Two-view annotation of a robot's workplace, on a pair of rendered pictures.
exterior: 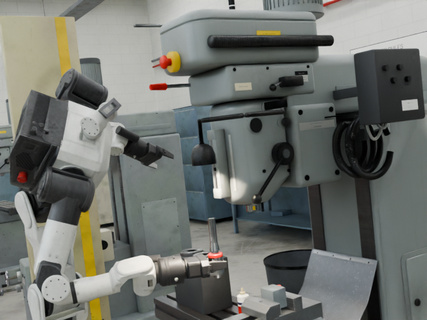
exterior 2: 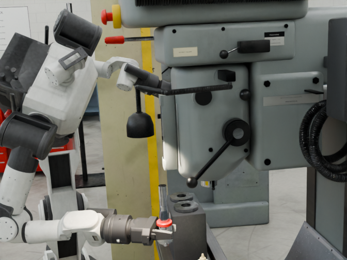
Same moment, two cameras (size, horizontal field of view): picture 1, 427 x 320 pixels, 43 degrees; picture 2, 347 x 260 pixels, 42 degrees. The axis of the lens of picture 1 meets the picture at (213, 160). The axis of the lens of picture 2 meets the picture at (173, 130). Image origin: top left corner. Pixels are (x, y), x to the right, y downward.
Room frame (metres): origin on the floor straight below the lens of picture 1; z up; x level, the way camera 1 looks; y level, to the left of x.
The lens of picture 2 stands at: (0.57, -0.51, 1.71)
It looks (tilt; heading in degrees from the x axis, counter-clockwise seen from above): 12 degrees down; 24
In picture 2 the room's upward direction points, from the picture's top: 3 degrees counter-clockwise
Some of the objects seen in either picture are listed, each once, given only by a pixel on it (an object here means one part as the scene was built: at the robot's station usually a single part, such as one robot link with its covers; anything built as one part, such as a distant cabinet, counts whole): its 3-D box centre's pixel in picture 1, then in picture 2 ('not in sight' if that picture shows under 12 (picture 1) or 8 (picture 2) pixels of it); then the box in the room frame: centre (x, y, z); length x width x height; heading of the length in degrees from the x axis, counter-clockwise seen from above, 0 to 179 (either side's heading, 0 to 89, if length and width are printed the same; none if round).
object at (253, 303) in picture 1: (260, 308); not in sight; (1.65, -0.09, 0.99); 0.12 x 0.06 x 0.04; 33
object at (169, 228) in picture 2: (216, 265); (164, 232); (1.71, 0.03, 1.13); 0.05 x 0.05 x 0.06
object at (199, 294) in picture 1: (201, 278); (184, 225); (2.03, 0.10, 1.00); 0.22 x 0.12 x 0.20; 31
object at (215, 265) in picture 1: (217, 266); (161, 236); (1.68, 0.02, 1.13); 0.06 x 0.02 x 0.03; 102
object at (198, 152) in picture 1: (203, 153); (139, 123); (1.59, 0.03, 1.48); 0.07 x 0.07 x 0.06
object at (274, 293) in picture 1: (273, 296); not in sight; (1.68, -0.14, 1.01); 0.06 x 0.05 x 0.06; 33
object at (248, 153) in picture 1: (248, 151); (208, 119); (1.74, -0.11, 1.47); 0.21 x 0.19 x 0.32; 32
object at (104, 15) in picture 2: (166, 61); (107, 16); (1.60, 0.11, 1.76); 0.04 x 0.03 x 0.04; 32
